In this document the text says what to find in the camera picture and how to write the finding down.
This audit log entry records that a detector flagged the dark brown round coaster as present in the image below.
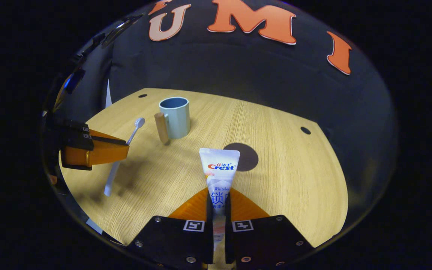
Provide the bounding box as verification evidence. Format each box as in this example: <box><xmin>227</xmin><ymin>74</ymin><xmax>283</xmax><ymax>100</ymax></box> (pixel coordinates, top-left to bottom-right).
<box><xmin>223</xmin><ymin>142</ymin><xmax>259</xmax><ymax>172</ymax></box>

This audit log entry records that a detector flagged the blue cup with wooden handle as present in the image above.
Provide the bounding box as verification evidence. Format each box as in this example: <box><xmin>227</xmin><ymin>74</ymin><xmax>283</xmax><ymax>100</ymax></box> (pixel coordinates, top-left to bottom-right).
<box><xmin>154</xmin><ymin>97</ymin><xmax>191</xmax><ymax>145</ymax></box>

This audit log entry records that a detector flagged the white toothbrush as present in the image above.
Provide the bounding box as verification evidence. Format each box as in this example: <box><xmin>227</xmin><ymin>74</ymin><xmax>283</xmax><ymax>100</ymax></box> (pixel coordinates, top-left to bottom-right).
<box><xmin>104</xmin><ymin>117</ymin><xmax>146</xmax><ymax>197</ymax></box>

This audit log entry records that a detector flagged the white toothpaste tube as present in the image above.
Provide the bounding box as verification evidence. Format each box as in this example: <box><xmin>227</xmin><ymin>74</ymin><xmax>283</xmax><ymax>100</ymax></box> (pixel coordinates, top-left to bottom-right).
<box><xmin>199</xmin><ymin>147</ymin><xmax>240</xmax><ymax>252</ymax></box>

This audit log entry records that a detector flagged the black backdrop cloth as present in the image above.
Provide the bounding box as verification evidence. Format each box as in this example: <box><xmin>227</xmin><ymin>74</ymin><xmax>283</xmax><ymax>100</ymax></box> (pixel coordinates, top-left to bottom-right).
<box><xmin>43</xmin><ymin>0</ymin><xmax>398</xmax><ymax>233</ymax></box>

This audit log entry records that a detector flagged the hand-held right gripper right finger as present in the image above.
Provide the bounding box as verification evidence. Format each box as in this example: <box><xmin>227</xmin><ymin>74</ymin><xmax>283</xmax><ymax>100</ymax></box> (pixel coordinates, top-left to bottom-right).
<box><xmin>225</xmin><ymin>188</ymin><xmax>315</xmax><ymax>270</ymax></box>

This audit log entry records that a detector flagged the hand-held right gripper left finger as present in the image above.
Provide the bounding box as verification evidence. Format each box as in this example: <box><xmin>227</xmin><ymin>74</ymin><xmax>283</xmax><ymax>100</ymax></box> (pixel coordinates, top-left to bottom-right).
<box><xmin>127</xmin><ymin>187</ymin><xmax>214</xmax><ymax>270</ymax></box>

